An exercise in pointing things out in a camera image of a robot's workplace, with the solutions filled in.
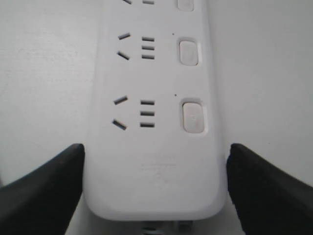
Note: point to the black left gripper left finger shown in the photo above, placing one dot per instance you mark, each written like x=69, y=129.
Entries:
x=43, y=202

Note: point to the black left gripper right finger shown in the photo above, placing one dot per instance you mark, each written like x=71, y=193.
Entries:
x=268, y=201

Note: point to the white power strip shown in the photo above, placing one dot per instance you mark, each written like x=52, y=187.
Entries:
x=154, y=149

